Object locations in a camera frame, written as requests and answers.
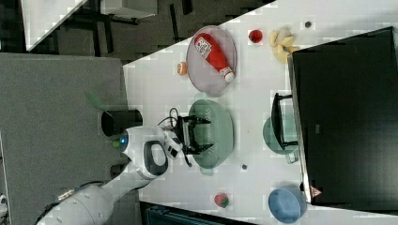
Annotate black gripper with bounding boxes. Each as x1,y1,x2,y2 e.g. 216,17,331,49
175,115,213,155

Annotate green oval strainer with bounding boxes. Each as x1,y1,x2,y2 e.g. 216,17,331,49
189,93,234,176

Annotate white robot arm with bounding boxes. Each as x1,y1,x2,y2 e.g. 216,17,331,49
35,115,211,225

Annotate purple round plate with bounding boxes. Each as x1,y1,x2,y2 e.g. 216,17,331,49
186,25,237,97

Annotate strawberry toy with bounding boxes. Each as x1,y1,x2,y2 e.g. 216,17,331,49
214,193,229,208

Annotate green cylinder toy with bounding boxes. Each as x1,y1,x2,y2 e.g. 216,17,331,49
112,141,120,148

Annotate large black cup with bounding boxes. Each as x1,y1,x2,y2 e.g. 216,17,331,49
100,110,143,137

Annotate small black cup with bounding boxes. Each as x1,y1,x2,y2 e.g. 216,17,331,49
110,160,130,179

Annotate red ketchup bottle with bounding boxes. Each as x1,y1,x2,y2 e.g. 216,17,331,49
194,33,235,83

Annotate green mug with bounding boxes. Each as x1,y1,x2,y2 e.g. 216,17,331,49
263,114,299,164

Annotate green slotted spatula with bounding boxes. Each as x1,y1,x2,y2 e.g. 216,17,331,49
84,92,107,112

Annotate red tomato toy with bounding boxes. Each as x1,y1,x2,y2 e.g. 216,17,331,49
249,30,263,43

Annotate blue bowl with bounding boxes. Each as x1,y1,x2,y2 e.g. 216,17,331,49
268,187,307,224

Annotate peeled banana toy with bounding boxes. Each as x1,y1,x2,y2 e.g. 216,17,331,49
268,29,299,64

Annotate black toaster oven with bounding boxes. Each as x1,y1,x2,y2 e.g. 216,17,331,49
271,27,398,215

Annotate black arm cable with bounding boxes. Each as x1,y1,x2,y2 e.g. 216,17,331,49
157,107,192,168

